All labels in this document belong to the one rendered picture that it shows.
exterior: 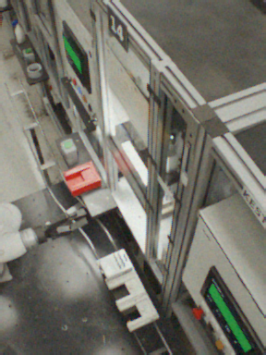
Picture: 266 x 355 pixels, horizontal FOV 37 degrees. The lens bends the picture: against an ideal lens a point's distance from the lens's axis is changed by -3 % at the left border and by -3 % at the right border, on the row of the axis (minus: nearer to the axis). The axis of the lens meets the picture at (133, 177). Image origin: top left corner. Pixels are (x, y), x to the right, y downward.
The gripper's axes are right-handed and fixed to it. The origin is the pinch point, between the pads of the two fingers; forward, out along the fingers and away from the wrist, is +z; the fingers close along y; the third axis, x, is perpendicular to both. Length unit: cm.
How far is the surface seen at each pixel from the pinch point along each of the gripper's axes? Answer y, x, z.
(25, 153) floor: -112, 139, -9
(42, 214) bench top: -44, 36, -14
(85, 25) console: 69, 32, 22
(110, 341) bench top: -44, -44, -9
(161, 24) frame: 88, -4, 32
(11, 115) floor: -112, 188, -8
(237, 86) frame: 88, -33, 37
